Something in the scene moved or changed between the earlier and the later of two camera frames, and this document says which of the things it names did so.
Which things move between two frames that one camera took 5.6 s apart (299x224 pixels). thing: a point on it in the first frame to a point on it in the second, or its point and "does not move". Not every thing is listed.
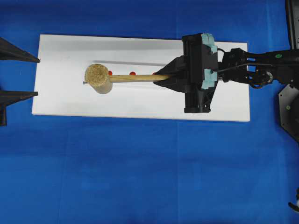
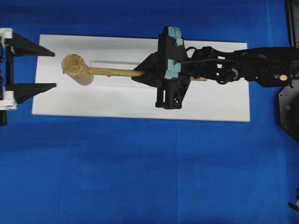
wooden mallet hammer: (97, 76) to (77, 72)
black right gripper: (198, 57) to (170, 93)
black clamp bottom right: (295, 206) does not move
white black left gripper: (8, 97) to (18, 45)
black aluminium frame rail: (292, 18) does not move
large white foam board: (61, 88) does not move
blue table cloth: (62, 169) does not move
